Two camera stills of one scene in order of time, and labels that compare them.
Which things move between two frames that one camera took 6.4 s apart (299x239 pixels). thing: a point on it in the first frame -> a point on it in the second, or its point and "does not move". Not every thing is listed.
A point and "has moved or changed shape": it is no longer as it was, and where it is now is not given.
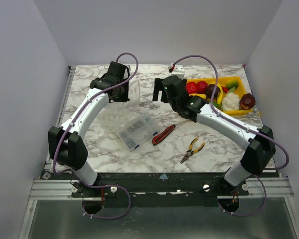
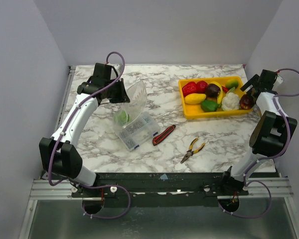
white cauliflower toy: x=230 y=102 does not move
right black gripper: x=164 y=90 -> x=253 y=84
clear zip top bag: x=134 y=93 has moved or changed shape
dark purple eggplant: x=210 y=88 does not move
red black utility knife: x=159 y=138 does not move
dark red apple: x=247 y=101 does not move
